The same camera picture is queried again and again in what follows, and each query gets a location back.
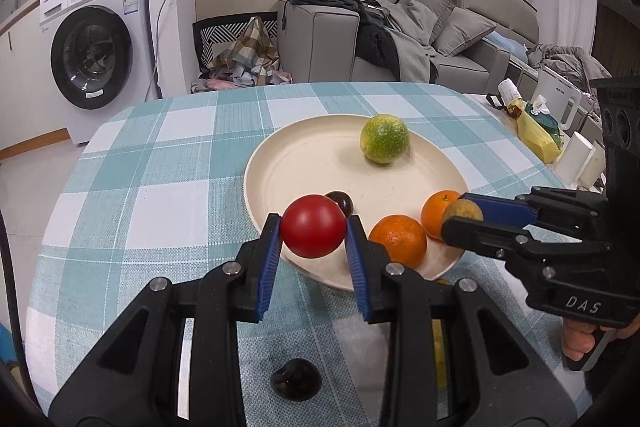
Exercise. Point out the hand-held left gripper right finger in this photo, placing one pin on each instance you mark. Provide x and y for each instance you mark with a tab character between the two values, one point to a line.
359	277

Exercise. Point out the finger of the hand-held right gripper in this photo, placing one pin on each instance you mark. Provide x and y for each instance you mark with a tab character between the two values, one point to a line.
505	209
480	234

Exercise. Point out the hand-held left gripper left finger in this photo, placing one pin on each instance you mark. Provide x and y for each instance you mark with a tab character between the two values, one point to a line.
267	277

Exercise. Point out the brown round longan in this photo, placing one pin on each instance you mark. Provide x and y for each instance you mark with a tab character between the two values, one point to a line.
462	210

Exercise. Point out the orange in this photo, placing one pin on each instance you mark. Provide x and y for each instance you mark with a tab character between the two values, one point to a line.
434	214
397	241

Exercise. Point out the large red tomato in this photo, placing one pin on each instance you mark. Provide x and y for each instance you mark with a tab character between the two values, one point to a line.
312	224

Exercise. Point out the dark purple plum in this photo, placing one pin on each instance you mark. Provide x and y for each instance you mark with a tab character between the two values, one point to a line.
342	202
295	382

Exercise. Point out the cream round plate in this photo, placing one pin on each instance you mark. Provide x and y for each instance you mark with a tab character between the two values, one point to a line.
310	157

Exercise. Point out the green yellow citrus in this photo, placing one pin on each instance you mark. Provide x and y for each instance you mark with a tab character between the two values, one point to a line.
385	139

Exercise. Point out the person's right hand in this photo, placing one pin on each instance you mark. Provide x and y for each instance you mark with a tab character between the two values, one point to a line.
576	339

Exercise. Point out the yellow plastic bag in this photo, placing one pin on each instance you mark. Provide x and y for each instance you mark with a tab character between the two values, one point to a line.
537	139

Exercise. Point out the white cups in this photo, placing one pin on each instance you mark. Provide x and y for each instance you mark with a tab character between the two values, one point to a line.
575	159

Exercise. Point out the green tissue pack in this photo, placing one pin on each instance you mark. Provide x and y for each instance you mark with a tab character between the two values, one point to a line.
545	117

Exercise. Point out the yellow guava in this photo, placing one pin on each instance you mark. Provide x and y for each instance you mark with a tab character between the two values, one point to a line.
439	357

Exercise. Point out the white labelled bottle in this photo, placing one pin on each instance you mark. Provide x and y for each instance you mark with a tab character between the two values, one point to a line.
507	92

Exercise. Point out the white electric kettle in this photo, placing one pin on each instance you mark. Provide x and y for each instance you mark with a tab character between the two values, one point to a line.
555	99

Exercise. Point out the grey clothes pile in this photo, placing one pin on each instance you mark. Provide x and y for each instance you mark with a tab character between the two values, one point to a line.
565	59

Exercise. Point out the grey cushion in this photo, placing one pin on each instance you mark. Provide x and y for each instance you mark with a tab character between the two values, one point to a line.
425	12
462	32

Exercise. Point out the grey garment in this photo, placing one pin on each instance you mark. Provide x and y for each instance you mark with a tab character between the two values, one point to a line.
412	52

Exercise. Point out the pale clothes pile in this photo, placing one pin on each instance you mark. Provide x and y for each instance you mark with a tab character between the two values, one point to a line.
235	82

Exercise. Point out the dark jacket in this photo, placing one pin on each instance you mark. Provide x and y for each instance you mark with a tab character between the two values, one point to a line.
372	44

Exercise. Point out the plaid cloth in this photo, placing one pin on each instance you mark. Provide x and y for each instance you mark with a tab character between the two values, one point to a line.
250	47

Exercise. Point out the grey sofa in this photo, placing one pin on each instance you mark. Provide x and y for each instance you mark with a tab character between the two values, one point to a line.
315	47

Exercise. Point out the black laundry basket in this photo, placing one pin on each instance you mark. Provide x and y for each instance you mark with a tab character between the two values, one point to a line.
210	37

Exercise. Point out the white washing machine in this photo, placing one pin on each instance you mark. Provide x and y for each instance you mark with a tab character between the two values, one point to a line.
90	57

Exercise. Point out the white kitchen cabinet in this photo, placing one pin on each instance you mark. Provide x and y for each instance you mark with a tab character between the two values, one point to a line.
25	87

